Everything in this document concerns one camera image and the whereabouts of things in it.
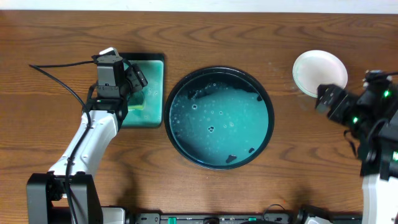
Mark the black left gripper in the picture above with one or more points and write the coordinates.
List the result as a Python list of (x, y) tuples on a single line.
[(137, 78)]

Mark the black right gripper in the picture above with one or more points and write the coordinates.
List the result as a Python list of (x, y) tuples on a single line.
[(332, 92)]

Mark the green yellow sponge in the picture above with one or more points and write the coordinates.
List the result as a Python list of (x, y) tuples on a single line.
[(136, 101)]

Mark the white plate with green stain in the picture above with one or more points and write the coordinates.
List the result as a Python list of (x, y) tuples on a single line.
[(316, 67)]

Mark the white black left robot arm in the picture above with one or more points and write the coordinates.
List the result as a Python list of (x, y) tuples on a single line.
[(67, 193)]

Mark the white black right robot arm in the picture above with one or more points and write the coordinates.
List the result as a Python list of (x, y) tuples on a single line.
[(377, 152)]

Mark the rectangular black soapy water tray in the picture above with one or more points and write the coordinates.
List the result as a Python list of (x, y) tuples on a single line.
[(153, 67)]

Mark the round black tray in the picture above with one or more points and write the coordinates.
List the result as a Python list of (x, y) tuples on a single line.
[(219, 118)]

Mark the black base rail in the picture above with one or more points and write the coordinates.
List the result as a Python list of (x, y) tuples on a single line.
[(276, 217)]

